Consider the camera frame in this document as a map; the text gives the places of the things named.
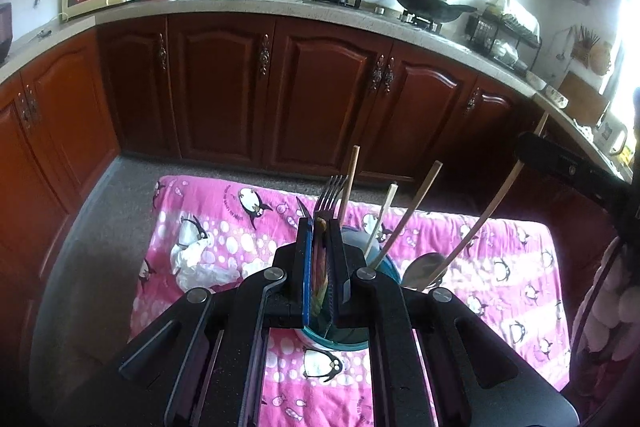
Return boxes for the pink penguin printed blanket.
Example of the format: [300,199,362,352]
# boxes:
[127,175,572,427]

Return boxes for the wall utensil holder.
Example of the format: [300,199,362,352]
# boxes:
[571,24,602,66]

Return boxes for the dark wooden base cabinets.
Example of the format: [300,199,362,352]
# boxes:
[0,13,626,260]

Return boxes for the metal spoon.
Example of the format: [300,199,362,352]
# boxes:
[402,252,449,293]

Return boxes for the black dish rack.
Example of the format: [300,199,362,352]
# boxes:
[466,0,544,68]

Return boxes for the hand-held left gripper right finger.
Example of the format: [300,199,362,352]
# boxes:
[325,218,580,427]

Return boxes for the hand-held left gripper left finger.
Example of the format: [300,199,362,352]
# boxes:
[50,216,321,427]

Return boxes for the patterned white bowl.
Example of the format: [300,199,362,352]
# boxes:
[545,87,570,109]

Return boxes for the wooden cutting board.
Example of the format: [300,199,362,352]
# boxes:
[556,71,610,126]

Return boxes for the black wok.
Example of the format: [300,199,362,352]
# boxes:
[391,0,479,24]

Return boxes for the metal fork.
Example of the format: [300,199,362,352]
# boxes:
[312,174,349,315]

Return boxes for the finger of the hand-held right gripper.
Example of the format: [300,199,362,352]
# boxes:
[514,132,621,208]

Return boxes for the blue cup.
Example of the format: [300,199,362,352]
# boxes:
[295,219,404,351]

